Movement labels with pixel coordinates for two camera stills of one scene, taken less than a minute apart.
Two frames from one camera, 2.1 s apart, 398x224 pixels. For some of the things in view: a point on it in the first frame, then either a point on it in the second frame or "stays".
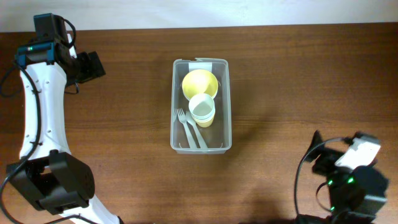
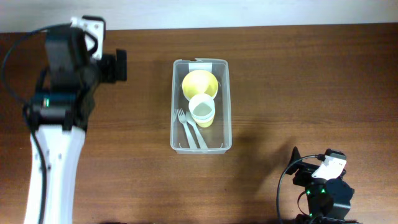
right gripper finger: x=316 y=147 to x=295 y=161
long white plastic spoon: x=201 y=142 stays
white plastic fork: x=182 y=118 stays
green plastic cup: x=202 y=121 stays
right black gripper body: x=336 y=174 to x=303 y=178
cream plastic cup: x=201 y=106 stays
